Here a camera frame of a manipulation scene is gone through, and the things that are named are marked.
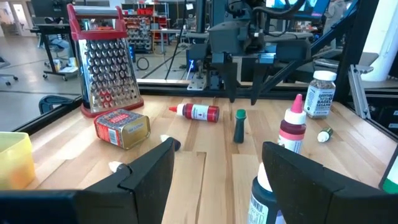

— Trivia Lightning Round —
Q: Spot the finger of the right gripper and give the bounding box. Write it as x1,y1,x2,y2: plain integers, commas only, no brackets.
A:
250,63,271,106
217,62,239,103

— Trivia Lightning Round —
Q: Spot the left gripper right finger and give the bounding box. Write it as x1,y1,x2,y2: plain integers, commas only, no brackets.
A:
262,141,398,224

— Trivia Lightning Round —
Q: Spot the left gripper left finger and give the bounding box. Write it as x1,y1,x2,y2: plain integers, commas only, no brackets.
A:
0,138,176,224

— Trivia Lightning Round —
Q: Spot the dark brown dropper bottle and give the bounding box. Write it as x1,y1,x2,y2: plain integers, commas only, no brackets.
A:
160,134,182,152
108,161,130,174

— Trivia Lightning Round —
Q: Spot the red food colour bottle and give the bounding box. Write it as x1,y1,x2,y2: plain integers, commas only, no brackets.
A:
169,103,220,123

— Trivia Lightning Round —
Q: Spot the green-capped small dropper bottle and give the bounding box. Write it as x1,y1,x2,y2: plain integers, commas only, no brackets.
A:
233,108,248,144

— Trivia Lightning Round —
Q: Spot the violet food colour bottle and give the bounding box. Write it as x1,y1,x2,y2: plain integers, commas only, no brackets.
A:
247,161,287,224

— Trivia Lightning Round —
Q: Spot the white-capped dark dropper bottle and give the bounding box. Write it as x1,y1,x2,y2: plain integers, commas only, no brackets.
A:
317,127,334,144

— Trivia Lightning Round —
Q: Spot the pink food colour bottle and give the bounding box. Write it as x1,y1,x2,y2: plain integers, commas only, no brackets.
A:
277,93,307,155

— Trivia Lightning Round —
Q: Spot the white-lidded seasoning jar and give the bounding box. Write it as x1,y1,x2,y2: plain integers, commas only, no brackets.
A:
303,70,338,119

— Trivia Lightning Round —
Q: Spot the gold spice tin red label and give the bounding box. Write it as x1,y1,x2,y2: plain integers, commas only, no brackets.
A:
94,108,151,151

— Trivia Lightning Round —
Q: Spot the shelf with red bins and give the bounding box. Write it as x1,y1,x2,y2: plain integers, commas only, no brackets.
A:
123,2,171,52

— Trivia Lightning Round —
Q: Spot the blue-lit monitor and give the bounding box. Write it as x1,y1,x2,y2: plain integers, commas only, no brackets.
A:
266,0,330,18

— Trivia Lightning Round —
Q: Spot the silver aluminium profile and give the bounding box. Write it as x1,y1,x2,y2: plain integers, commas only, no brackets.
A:
348,64,374,119

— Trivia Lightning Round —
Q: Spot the person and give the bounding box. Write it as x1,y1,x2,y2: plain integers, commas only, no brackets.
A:
323,0,348,35

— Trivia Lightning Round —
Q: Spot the yellow translucent plastic bin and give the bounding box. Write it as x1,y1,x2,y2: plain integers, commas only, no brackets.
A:
0,131,35,190

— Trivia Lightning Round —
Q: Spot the red metal box grater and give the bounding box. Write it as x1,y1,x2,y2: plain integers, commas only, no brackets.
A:
67,3,145,118

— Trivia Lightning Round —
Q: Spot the black rolling desk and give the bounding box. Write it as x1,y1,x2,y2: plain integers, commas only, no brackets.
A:
30,23,79,82

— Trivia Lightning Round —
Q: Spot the grey office chair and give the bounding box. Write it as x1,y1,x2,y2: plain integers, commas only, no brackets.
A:
0,55,19,86

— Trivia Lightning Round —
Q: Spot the monitor on stand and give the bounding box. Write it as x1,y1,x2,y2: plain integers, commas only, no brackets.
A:
30,0,72,18

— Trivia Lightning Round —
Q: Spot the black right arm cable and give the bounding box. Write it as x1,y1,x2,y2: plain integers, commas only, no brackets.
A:
251,0,307,19

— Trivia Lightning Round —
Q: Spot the black coiled cable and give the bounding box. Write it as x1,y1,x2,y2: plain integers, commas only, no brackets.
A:
136,55,150,72

